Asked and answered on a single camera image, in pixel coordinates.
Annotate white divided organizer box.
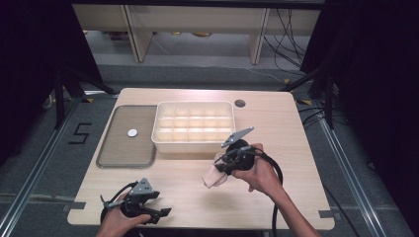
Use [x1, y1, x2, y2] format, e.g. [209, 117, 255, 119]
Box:
[150, 101, 237, 155]

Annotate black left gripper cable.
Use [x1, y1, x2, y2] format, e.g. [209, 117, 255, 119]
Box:
[99, 181, 138, 225]

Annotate black floor cables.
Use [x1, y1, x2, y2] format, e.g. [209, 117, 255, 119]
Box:
[263, 8, 312, 75]

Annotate metal floor rail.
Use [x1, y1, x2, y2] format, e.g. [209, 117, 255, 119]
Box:
[0, 97, 84, 237]
[315, 117, 387, 237]

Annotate white background desk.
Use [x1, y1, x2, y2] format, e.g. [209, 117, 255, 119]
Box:
[72, 3, 322, 65]

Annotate person's left hand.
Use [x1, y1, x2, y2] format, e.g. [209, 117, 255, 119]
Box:
[96, 193, 153, 237]

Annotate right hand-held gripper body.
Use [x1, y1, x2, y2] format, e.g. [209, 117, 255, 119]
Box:
[220, 125, 257, 172]

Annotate black curtain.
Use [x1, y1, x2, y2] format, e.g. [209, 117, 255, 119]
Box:
[300, 0, 419, 229]
[0, 0, 104, 166]

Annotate grey flat tray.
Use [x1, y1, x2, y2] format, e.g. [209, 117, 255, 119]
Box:
[96, 104, 158, 170]

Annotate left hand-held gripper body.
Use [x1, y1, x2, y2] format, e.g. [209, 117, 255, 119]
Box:
[121, 177, 161, 218]

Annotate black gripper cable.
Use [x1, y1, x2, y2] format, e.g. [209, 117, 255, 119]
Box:
[99, 181, 138, 225]
[226, 146, 285, 237]

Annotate pale pink ankle sock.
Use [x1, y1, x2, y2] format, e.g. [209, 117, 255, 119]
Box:
[202, 162, 229, 190]

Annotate black metal stand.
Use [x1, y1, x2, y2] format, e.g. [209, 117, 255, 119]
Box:
[53, 64, 117, 130]
[280, 63, 338, 130]

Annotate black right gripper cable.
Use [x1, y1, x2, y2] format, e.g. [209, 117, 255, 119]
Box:
[226, 146, 285, 237]

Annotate person's right hand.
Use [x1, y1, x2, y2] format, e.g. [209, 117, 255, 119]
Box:
[231, 142, 282, 196]

